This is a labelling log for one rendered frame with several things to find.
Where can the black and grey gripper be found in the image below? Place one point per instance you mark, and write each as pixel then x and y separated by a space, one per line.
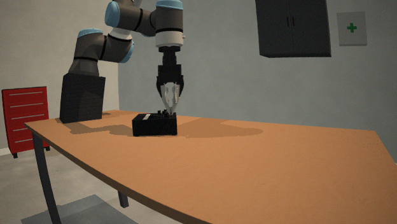
pixel 169 74

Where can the black lighting desk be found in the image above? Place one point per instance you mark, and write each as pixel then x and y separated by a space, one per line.
pixel 145 125

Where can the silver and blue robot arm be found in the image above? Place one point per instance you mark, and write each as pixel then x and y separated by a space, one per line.
pixel 127 16

